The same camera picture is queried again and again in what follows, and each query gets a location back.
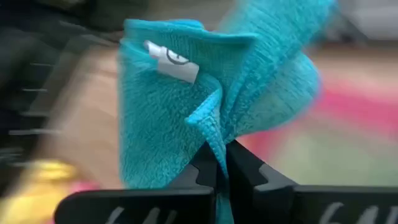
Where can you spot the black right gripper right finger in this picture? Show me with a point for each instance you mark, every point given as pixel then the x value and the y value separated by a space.
pixel 311 205

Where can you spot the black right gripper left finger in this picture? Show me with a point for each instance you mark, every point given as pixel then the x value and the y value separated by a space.
pixel 140 208

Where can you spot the pink microfiber towel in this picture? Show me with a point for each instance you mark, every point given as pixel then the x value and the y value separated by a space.
pixel 84 186

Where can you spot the teal microfiber towel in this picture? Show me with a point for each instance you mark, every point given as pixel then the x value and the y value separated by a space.
pixel 161 124

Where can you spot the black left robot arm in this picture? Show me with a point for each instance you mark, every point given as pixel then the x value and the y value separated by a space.
pixel 18 46

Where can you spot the light green microfiber towel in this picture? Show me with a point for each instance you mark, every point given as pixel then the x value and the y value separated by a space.
pixel 326 161

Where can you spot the yellow microfiber towel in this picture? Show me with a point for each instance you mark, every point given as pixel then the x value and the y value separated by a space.
pixel 25 199

